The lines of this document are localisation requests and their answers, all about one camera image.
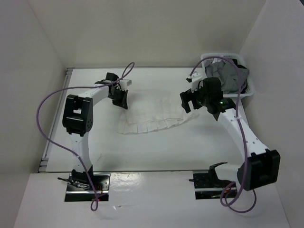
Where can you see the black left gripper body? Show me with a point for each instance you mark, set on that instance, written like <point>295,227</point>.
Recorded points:
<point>110,96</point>

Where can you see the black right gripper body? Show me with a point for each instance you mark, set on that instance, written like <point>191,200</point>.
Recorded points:
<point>203,98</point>

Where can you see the white pleated skirt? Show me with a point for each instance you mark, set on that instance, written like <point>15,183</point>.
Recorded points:
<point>152,111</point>

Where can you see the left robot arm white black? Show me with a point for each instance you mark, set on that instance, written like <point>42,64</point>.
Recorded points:
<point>78,120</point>

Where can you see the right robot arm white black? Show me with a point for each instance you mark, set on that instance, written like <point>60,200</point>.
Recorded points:
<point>260,165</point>

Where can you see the grey skirt in basket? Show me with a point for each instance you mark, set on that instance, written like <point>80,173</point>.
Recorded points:
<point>222,70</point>

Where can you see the white plastic laundry basket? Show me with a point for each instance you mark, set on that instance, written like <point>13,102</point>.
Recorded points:
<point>228,57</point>

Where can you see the dark garment in basket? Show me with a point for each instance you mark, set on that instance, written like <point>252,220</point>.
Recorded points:
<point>235,80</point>

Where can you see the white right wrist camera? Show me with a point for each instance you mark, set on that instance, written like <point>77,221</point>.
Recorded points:
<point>194,79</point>

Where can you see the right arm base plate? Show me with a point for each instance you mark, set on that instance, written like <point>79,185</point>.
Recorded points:
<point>205,187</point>

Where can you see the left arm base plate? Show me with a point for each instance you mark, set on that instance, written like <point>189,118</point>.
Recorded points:
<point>81,192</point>

